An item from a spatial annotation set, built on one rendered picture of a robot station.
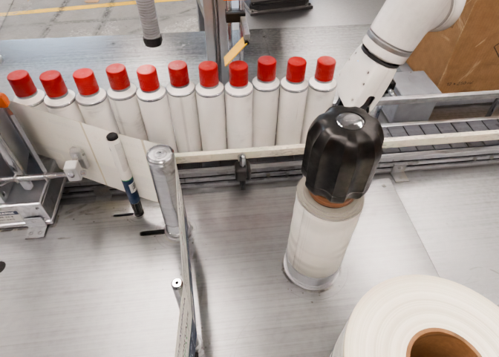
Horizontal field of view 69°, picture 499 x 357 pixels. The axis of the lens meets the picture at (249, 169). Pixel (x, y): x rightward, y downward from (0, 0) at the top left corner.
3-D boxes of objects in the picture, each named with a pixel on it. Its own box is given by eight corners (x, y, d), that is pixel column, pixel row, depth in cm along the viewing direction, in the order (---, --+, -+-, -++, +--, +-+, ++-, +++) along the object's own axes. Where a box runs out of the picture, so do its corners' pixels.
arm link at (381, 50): (362, 18, 64) (353, 34, 66) (380, 43, 58) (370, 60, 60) (400, 33, 67) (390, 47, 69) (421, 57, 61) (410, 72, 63)
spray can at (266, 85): (251, 155, 76) (253, 68, 61) (249, 138, 79) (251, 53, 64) (276, 154, 76) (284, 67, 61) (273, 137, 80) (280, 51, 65)
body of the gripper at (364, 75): (357, 30, 66) (327, 81, 73) (377, 59, 59) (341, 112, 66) (390, 41, 68) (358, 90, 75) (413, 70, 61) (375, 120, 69)
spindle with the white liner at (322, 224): (289, 294, 55) (318, 154, 34) (278, 243, 61) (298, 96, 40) (345, 287, 56) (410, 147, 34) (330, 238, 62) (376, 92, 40)
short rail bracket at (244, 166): (236, 202, 74) (235, 160, 65) (235, 191, 76) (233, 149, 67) (252, 200, 74) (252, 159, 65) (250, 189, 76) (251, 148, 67)
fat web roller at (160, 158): (164, 243, 61) (141, 165, 48) (165, 220, 64) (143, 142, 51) (191, 240, 62) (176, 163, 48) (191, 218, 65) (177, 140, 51)
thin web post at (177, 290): (188, 352, 49) (166, 292, 36) (188, 338, 51) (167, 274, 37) (202, 351, 50) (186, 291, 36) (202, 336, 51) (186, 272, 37)
